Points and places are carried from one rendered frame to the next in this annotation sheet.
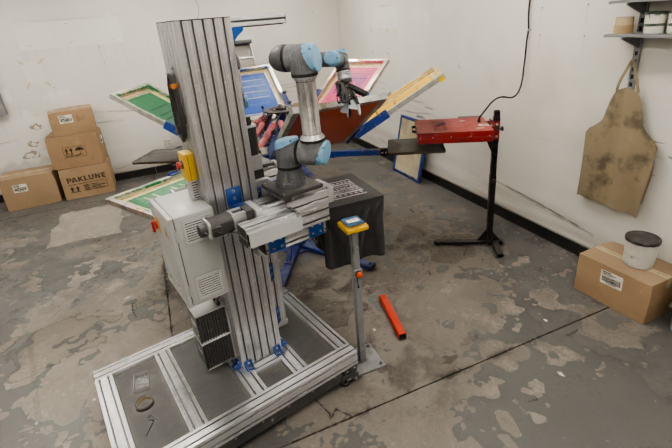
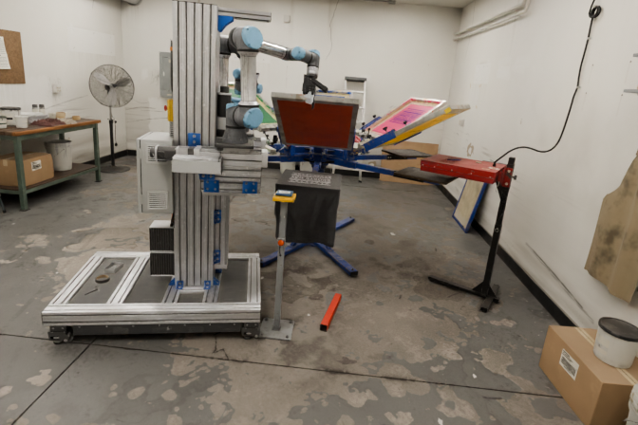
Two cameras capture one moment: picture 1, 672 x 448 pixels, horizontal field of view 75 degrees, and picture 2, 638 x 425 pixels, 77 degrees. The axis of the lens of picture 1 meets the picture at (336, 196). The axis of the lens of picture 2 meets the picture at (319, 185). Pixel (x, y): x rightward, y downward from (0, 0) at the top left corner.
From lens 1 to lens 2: 1.28 m
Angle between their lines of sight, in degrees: 24
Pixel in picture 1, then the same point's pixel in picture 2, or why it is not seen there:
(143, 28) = not seen: hidden behind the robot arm
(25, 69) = not seen: hidden behind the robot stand
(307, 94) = (244, 65)
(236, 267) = (185, 198)
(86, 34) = not seen: hidden behind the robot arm
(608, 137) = (621, 208)
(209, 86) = (191, 51)
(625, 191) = (625, 273)
